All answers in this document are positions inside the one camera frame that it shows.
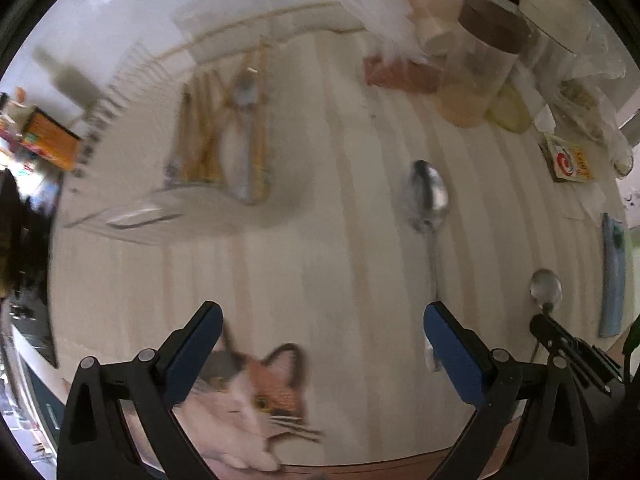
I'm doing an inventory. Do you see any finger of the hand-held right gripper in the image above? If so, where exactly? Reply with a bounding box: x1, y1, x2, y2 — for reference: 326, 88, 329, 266
529, 313, 614, 397

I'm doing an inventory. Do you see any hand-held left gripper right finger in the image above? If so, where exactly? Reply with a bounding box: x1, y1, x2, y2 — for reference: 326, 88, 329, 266
422, 301, 588, 480

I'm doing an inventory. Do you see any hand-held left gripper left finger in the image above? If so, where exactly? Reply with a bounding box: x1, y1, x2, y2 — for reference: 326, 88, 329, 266
57, 301, 224, 480

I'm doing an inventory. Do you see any small steel spoon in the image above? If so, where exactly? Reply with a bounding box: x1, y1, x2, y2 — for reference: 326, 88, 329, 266
527, 269, 564, 366

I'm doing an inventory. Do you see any clear plastic container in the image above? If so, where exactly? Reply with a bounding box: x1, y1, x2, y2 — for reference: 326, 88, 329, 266
64, 2, 303, 243

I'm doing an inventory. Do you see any row of wooden chopsticks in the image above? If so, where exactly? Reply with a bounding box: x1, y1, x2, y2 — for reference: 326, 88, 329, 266
172, 35, 275, 203

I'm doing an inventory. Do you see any large steel spoon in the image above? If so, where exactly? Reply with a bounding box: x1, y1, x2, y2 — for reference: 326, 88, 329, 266
220, 67, 265, 203

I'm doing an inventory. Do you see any blue smartphone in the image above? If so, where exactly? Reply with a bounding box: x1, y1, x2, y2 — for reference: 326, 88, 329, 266
598, 212, 629, 339

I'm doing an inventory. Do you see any cat print tablecloth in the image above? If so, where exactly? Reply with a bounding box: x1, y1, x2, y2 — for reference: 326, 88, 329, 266
47, 0, 636, 476

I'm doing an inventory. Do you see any blue kitchen cabinet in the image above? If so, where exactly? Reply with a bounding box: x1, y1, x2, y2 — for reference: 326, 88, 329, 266
10, 355, 68, 461

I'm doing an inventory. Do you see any red and yellow card box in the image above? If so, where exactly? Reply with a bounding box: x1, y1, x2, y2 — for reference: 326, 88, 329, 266
538, 132, 599, 185

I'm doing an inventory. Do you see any small pale green container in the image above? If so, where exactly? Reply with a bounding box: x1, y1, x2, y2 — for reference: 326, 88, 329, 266
486, 82, 535, 134

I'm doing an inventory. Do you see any clear plastic bag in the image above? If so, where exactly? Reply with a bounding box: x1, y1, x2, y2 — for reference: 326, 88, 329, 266
540, 20, 637, 179

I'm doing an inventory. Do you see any soy sauce bottle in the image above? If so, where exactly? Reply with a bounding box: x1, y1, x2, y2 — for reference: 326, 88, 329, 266
0, 90, 85, 172

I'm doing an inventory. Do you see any reddish brown packet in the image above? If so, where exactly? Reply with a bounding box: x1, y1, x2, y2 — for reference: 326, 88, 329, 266
363, 52, 445, 94

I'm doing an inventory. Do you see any brown lid clear jar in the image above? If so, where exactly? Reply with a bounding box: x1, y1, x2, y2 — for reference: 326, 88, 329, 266
439, 0, 532, 129

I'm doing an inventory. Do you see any white mug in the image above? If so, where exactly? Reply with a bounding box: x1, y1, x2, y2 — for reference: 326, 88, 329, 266
519, 0, 593, 83

